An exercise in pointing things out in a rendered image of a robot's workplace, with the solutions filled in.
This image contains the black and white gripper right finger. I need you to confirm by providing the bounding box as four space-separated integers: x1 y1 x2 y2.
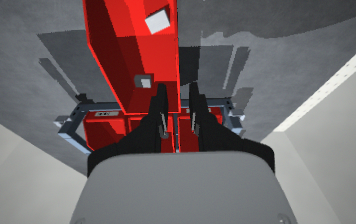
189 82 275 174

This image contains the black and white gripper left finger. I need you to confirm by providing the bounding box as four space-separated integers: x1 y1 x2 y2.
87 83 169 179

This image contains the white block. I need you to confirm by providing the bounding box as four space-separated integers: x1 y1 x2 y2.
145 8 171 34

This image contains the small grey block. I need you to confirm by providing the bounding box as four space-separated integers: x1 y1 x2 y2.
134 75 152 88

